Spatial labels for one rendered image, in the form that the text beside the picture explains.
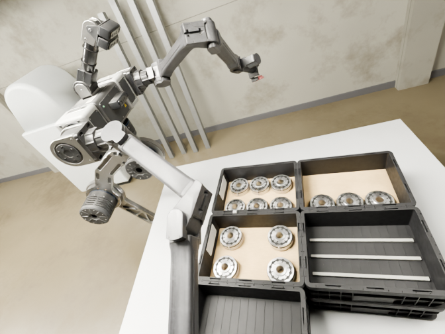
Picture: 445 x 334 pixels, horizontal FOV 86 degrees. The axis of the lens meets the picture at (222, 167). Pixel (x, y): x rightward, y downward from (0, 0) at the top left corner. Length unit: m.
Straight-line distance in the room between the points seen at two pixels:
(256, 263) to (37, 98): 2.59
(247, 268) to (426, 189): 0.92
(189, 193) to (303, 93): 2.80
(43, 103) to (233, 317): 2.62
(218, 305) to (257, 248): 0.27
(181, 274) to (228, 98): 2.78
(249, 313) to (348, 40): 2.80
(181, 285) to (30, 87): 2.68
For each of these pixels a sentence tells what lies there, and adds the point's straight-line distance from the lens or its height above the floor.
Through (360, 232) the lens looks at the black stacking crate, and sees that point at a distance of 1.12.
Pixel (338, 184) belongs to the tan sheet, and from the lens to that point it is 1.26.
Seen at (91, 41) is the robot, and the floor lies 1.70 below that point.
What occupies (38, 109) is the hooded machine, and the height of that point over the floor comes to 1.21.
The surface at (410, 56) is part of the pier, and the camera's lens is 3.40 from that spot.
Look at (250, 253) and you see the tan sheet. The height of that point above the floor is 0.83.
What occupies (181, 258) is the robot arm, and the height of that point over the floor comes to 1.33.
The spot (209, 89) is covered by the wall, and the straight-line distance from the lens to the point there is 3.14.
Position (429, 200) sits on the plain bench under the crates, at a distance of 1.43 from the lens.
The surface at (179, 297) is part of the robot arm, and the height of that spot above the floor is 1.30.
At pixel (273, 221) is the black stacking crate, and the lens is 1.10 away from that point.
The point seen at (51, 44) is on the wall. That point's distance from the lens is 3.60.
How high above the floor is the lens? 1.78
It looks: 40 degrees down
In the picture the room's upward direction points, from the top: 24 degrees counter-clockwise
